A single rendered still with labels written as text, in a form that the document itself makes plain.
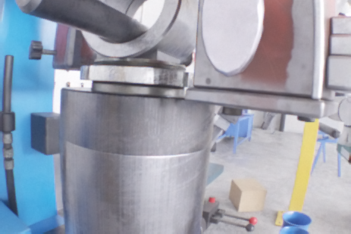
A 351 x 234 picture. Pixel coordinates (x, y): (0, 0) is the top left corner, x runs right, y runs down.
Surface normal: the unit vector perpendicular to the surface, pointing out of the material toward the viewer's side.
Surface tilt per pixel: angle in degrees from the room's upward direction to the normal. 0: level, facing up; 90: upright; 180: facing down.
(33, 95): 90
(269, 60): 90
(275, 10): 90
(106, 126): 90
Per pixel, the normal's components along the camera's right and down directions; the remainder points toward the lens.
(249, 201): 0.07, 0.07
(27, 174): 0.87, 0.10
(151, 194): 0.31, 0.08
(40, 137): -0.48, 0.01
